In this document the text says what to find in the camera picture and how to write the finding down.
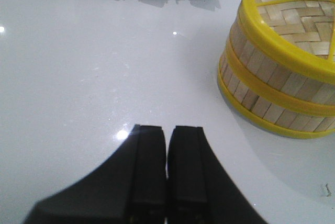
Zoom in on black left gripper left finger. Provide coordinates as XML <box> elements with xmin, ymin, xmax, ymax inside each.
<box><xmin>24</xmin><ymin>125</ymin><xmax>166</xmax><ymax>223</ymax></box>

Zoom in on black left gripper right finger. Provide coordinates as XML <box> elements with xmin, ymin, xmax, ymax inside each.
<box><xmin>167</xmin><ymin>126</ymin><xmax>265</xmax><ymax>223</ymax></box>

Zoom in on yellow woven bamboo steamer lid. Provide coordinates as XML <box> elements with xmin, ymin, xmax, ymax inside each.
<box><xmin>239</xmin><ymin>0</ymin><xmax>334</xmax><ymax>83</ymax></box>

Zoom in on bamboo steamer drawer yellow rims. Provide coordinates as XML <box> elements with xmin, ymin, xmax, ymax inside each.
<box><xmin>218</xmin><ymin>52</ymin><xmax>334</xmax><ymax>139</ymax></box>

